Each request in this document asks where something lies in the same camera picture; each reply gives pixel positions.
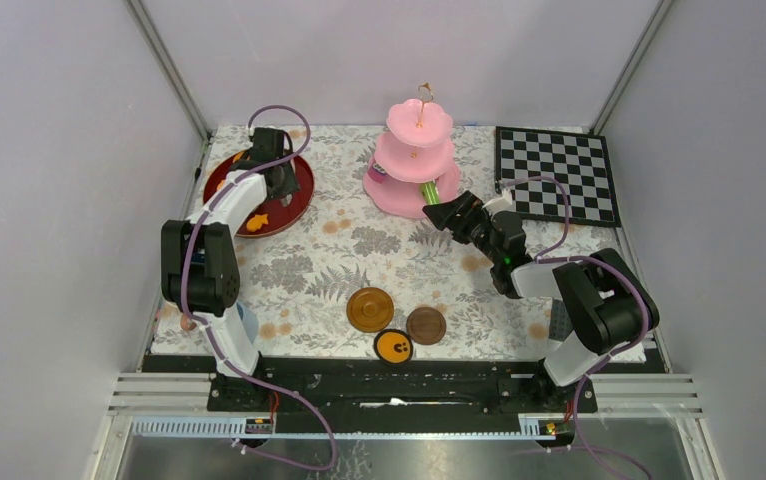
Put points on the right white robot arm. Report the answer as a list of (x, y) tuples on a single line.
[(607, 307)]

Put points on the dark grey brick baseplate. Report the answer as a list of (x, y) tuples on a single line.
[(559, 327)]

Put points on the dark red round tray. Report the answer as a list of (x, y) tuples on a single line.
[(281, 213)]

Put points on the pink three-tier cake stand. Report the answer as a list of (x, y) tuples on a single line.
[(416, 147)]

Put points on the white pink mug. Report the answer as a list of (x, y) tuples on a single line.
[(187, 324)]

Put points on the orange face black coaster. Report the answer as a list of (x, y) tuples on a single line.
[(393, 347)]

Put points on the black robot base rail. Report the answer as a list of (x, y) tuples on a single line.
[(417, 397)]

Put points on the green layered cake slice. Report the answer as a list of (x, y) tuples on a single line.
[(430, 193)]

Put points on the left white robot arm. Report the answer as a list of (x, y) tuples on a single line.
[(198, 268)]

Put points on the dark brown wooden coaster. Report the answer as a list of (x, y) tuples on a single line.
[(426, 326)]

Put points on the light blue mug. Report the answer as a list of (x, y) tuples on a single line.
[(248, 320)]

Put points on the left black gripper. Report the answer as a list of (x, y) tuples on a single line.
[(289, 185)]

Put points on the light brown wooden coaster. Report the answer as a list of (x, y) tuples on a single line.
[(370, 309)]

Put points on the purple cake slice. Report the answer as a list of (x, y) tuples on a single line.
[(377, 173)]

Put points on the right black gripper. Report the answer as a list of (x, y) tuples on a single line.
[(446, 215)]

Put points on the black white chessboard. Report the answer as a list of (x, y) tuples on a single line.
[(565, 176)]

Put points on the floral tablecloth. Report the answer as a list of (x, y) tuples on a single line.
[(298, 282)]

